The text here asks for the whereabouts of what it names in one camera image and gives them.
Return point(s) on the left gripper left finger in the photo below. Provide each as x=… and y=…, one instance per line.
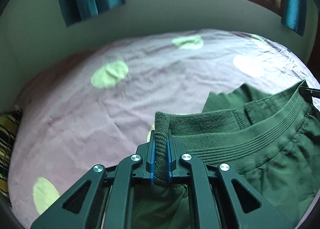
x=103, y=197

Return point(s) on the dark green shorts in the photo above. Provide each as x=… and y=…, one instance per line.
x=271, y=140

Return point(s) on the striped yellow black pillow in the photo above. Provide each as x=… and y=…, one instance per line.
x=10, y=122

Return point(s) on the pink bedsheet with green dots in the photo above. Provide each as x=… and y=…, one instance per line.
x=97, y=107

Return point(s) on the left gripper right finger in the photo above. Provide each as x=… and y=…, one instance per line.
x=218, y=196

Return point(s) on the teal curtain right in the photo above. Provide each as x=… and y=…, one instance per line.
x=294, y=15

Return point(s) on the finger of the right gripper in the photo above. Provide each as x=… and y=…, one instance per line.
x=309, y=92

